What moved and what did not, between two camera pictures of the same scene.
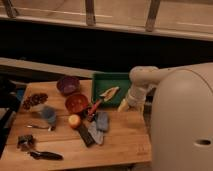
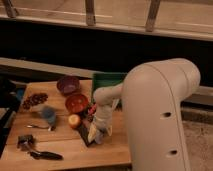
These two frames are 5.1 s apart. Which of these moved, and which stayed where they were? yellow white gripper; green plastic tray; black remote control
Moved: yellow white gripper
Stayed: black remote control; green plastic tray
